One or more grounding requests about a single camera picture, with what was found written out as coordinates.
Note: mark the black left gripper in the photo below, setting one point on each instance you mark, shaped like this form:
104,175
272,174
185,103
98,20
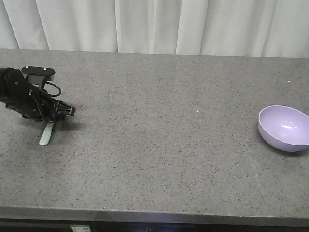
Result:
32,101

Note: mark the mint green plastic spoon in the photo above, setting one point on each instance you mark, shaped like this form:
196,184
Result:
46,135

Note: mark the lavender plastic bowl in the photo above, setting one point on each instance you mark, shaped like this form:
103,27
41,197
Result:
284,128

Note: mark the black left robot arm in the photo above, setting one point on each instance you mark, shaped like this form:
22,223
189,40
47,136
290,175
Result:
51,88

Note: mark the green energy label sticker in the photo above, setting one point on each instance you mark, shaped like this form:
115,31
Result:
80,228

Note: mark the black drawer sterilizer cabinet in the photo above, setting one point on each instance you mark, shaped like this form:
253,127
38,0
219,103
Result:
182,227

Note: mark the white curtain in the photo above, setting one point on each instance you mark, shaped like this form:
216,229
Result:
258,28

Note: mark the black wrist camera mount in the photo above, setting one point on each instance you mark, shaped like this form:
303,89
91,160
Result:
38,75

